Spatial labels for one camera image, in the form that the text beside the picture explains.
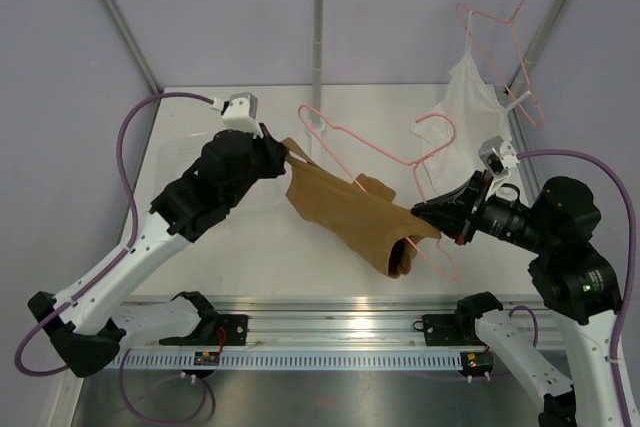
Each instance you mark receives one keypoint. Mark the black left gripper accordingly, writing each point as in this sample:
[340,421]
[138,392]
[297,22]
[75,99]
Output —
[275,151]

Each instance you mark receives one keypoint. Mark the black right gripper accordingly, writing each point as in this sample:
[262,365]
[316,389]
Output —
[454,210]

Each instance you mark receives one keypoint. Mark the pink wire hanger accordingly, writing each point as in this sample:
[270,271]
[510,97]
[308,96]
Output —
[414,165]
[526,101]

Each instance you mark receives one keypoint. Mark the brown tank top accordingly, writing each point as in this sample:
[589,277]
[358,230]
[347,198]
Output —
[361,213]

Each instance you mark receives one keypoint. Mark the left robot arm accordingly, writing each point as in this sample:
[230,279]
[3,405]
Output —
[202,197]

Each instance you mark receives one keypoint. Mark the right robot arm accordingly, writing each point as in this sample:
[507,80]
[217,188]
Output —
[576,283]

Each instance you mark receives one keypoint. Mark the white tank top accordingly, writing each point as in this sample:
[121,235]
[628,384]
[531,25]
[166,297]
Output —
[468,115]

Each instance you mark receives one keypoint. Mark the white plastic basket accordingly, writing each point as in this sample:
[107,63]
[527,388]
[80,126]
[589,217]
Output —
[175,155]

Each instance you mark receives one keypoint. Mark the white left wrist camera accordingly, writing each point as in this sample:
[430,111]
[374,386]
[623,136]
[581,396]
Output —
[239,112]

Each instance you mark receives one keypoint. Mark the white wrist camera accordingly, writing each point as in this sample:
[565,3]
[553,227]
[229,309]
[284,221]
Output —
[499,159]
[239,112]

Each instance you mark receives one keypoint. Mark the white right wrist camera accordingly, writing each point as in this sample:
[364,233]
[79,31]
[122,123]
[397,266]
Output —
[499,159]

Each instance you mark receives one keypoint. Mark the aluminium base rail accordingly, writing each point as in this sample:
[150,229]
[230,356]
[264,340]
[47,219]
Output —
[345,319]

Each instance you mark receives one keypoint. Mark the right aluminium frame post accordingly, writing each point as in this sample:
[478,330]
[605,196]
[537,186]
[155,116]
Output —
[517,84]

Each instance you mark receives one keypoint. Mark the aluminium frame post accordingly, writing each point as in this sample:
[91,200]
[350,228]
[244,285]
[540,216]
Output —
[517,84]
[124,32]

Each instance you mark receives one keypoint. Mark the white slotted cable duct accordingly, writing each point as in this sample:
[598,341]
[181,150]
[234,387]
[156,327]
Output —
[237,360]

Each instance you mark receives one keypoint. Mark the left aluminium frame post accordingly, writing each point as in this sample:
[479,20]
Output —
[124,32]

